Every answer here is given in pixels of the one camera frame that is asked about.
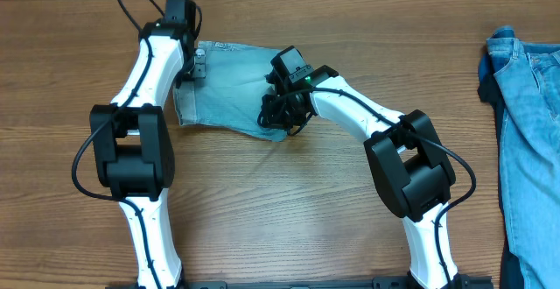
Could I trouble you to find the light blue denim shorts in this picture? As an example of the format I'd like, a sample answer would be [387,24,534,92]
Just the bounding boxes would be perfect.
[173,41,287,142]

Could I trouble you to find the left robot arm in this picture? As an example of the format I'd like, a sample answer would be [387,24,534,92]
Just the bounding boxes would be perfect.
[89,0,201,288]

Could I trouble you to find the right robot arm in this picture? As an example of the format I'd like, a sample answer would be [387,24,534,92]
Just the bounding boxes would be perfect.
[257,46,458,288]

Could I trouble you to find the medium blue denim jeans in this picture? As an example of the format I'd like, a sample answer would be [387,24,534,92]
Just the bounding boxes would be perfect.
[478,26,559,288]

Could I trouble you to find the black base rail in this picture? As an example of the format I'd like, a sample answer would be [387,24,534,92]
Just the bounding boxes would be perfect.
[106,274,494,289]

